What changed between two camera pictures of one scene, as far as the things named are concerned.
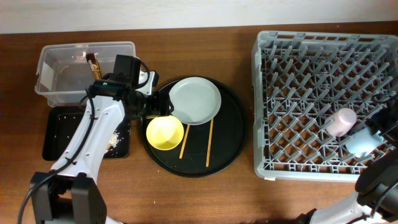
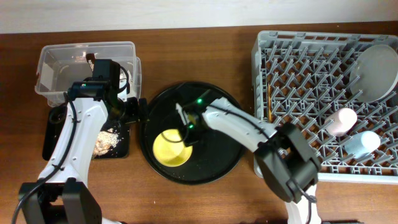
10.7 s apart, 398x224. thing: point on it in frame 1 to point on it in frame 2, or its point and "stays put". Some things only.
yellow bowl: x=165 y=132 to x=168 y=148
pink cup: x=340 y=122 stays put
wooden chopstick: x=184 y=142 to x=269 y=102
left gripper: x=161 y=105 to x=135 y=115
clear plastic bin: x=64 y=76 stays put
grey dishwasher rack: x=310 y=91 stays put
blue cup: x=362 y=143 stays put
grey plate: x=196 y=101 to x=374 y=73
